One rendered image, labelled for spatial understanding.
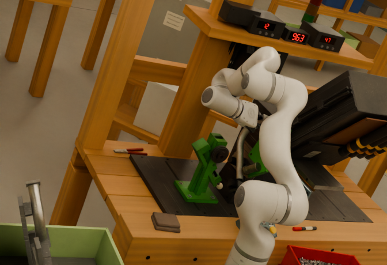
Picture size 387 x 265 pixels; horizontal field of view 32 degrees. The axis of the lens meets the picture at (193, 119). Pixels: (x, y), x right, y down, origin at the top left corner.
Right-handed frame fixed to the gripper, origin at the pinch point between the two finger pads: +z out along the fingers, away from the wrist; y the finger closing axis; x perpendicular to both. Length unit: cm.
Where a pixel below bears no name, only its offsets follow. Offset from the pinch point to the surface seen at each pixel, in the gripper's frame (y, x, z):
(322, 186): -24.8, -18.4, 18.9
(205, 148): -18.9, 4.8, -25.2
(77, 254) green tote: -69, 12, -69
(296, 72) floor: 268, 308, 385
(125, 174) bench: -28, 37, -38
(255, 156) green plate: -13.2, 4.8, 3.2
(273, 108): 12.6, 5.9, 13.0
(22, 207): -65, -13, -105
